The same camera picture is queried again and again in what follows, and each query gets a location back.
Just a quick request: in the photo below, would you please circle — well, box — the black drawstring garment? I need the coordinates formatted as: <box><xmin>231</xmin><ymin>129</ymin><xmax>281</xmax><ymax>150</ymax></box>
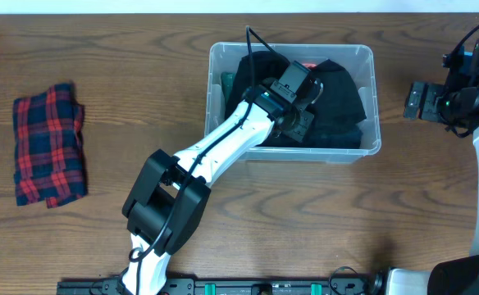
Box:
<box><xmin>225</xmin><ymin>51</ymin><xmax>367</xmax><ymax>148</ymax></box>

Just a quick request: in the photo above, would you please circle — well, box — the red navy plaid shirt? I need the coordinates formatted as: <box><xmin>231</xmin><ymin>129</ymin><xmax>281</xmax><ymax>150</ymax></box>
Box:
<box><xmin>12</xmin><ymin>83</ymin><xmax>87</xmax><ymax>208</ymax></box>

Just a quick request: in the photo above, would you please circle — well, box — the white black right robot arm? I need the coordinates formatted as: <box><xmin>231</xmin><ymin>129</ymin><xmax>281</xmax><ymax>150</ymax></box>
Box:
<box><xmin>382</xmin><ymin>39</ymin><xmax>479</xmax><ymax>294</ymax></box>

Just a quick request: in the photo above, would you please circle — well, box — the dark green cloth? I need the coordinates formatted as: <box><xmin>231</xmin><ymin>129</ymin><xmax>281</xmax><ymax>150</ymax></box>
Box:
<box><xmin>221</xmin><ymin>72</ymin><xmax>235</xmax><ymax>103</ymax></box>

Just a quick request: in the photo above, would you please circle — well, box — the pink printed t-shirt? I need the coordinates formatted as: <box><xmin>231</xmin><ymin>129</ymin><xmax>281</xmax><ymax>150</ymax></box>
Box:
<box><xmin>303</xmin><ymin>63</ymin><xmax>317</xmax><ymax>69</ymax></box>

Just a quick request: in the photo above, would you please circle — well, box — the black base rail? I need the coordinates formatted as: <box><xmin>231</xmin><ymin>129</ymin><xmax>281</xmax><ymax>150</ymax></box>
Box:
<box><xmin>56</xmin><ymin>275</ymin><xmax>385</xmax><ymax>295</ymax></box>

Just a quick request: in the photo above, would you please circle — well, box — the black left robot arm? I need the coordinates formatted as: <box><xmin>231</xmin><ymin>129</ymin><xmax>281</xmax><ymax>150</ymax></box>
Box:
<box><xmin>119</xmin><ymin>61</ymin><xmax>323</xmax><ymax>294</ymax></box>

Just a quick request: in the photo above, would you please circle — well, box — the clear plastic storage bin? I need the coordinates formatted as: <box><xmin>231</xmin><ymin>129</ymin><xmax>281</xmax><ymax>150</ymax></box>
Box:
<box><xmin>203</xmin><ymin>42</ymin><xmax>381</xmax><ymax>164</ymax></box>

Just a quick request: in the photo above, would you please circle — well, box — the dark navy cloth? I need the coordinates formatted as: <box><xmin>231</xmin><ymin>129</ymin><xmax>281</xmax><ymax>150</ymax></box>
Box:
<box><xmin>303</xmin><ymin>125</ymin><xmax>363</xmax><ymax>149</ymax></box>

